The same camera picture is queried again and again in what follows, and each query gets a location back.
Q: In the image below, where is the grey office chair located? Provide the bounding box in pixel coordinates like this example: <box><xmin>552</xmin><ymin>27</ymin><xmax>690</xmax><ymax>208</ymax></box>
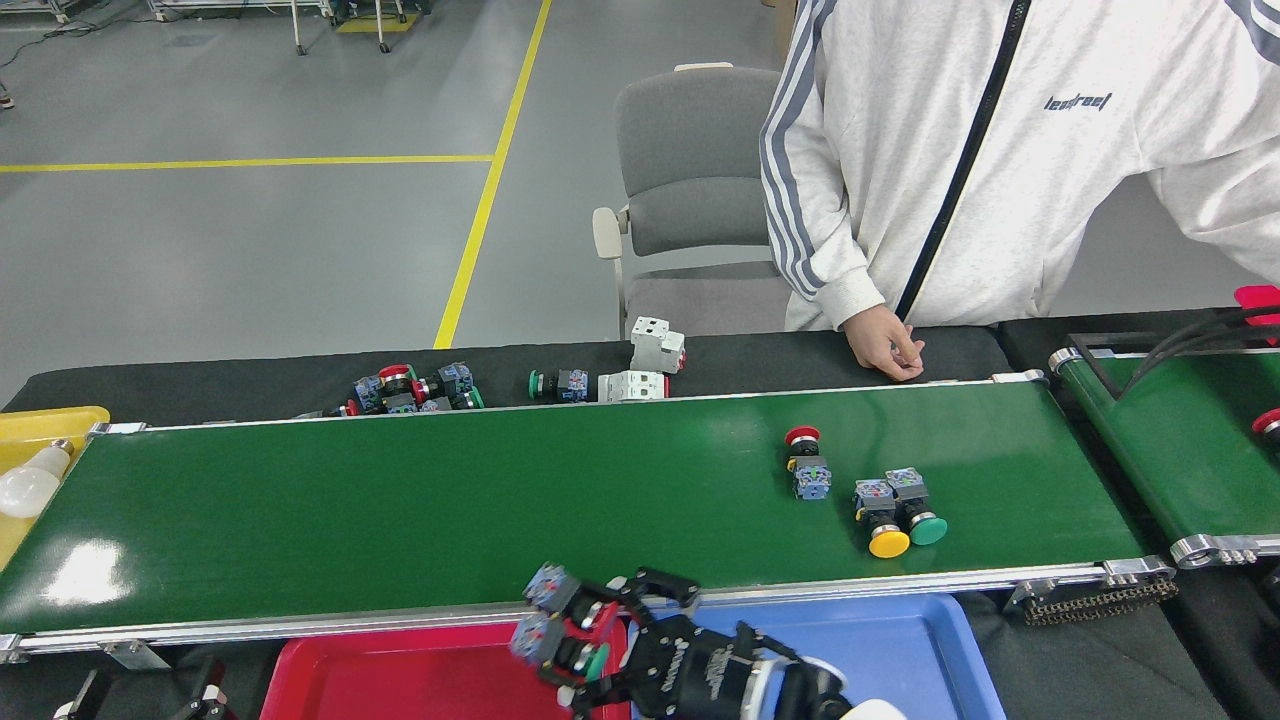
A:
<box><xmin>592</xmin><ymin>62</ymin><xmax>801</xmax><ymax>341</ymax></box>

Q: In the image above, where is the yellow push button switch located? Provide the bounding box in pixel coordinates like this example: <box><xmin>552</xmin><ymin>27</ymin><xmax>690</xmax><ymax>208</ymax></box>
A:
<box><xmin>854</xmin><ymin>478</ymin><xmax>911</xmax><ymax>559</ymax></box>

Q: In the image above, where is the red plastic bin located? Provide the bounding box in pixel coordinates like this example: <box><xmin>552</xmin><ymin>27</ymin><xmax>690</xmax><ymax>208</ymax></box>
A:
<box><xmin>1235</xmin><ymin>285</ymin><xmax>1280</xmax><ymax>346</ymax></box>

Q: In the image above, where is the black table cover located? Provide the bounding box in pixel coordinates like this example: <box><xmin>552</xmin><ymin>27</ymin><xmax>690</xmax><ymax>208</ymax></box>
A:
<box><xmin>5</xmin><ymin>328</ymin><xmax>1011</xmax><ymax>426</ymax></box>

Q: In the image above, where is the black guide frame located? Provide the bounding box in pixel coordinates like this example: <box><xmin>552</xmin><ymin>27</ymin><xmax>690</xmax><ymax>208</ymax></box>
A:
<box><xmin>1068</xmin><ymin>333</ymin><xmax>1151</xmax><ymax>401</ymax></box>

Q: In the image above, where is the black cable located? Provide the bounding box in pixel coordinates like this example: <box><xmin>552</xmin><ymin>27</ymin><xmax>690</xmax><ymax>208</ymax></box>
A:
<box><xmin>1118</xmin><ymin>305</ymin><xmax>1280</xmax><ymax>401</ymax></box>

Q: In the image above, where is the conveyor drive chain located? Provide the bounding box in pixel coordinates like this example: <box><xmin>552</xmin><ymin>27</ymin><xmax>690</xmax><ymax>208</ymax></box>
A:
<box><xmin>1022</xmin><ymin>578</ymin><xmax>1179</xmax><ymax>628</ymax></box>

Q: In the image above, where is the yellow plastic tray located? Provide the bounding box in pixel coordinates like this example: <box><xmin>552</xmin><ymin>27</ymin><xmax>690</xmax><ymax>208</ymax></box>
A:
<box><xmin>0</xmin><ymin>405</ymin><xmax>111</xmax><ymax>573</ymax></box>

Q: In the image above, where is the white light bulb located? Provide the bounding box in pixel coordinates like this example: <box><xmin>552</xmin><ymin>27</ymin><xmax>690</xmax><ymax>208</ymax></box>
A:
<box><xmin>0</xmin><ymin>438</ymin><xmax>76</xmax><ymax>519</ymax></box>

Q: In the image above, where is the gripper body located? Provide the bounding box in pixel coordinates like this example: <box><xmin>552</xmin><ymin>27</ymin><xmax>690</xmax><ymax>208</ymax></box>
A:
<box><xmin>640</xmin><ymin>615</ymin><xmax>771</xmax><ymax>720</ymax></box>

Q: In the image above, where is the green conveyor belt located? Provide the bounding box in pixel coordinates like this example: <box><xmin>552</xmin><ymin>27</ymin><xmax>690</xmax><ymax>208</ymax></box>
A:
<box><xmin>1048</xmin><ymin>345</ymin><xmax>1280</xmax><ymax>569</ymax></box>
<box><xmin>0</xmin><ymin>370</ymin><xmax>1179</xmax><ymax>666</ymax></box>

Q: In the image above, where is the blue plastic tray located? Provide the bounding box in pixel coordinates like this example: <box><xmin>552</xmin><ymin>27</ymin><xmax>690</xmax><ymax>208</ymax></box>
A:
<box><xmin>630</xmin><ymin>593</ymin><xmax>1006</xmax><ymax>720</ymax></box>

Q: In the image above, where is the red plastic tray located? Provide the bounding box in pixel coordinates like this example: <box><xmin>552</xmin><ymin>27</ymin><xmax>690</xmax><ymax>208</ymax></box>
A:
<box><xmin>260</xmin><ymin>620</ymin><xmax>633</xmax><ymax>720</ymax></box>

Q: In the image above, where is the yellow floor plate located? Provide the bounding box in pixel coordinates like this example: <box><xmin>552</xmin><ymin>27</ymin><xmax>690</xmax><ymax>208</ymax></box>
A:
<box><xmin>335</xmin><ymin>12</ymin><xmax>421</xmax><ymax>34</ymax></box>

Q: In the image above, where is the white circuit breaker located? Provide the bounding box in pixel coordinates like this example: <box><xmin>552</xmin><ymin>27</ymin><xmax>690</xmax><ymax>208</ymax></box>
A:
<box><xmin>598</xmin><ymin>370</ymin><xmax>669</xmax><ymax>404</ymax></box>
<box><xmin>630</xmin><ymin>316</ymin><xmax>687</xmax><ymax>374</ymax></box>

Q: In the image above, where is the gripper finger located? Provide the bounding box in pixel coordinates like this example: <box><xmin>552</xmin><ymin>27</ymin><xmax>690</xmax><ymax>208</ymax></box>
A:
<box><xmin>55</xmin><ymin>668</ymin><xmax>111</xmax><ymax>720</ymax></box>
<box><xmin>580</xmin><ymin>567</ymin><xmax>701</xmax><ymax>641</ymax></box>
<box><xmin>555</xmin><ymin>650</ymin><xmax>651</xmax><ymax>720</ymax></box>
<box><xmin>195</xmin><ymin>660</ymin><xmax>231</xmax><ymax>720</ymax></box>

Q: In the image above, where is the person's right hand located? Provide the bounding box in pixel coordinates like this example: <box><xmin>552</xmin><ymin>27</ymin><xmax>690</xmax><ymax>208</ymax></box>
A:
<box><xmin>845</xmin><ymin>305</ymin><xmax>926</xmax><ymax>382</ymax></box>

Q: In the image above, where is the white wheeled stand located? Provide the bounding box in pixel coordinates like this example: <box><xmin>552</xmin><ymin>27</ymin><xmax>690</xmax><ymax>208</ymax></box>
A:
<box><xmin>150</xmin><ymin>0</ymin><xmax>411</xmax><ymax>56</ymax></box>

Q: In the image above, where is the person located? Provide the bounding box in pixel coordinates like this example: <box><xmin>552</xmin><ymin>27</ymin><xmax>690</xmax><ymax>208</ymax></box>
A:
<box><xmin>758</xmin><ymin>0</ymin><xmax>1280</xmax><ymax>383</ymax></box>

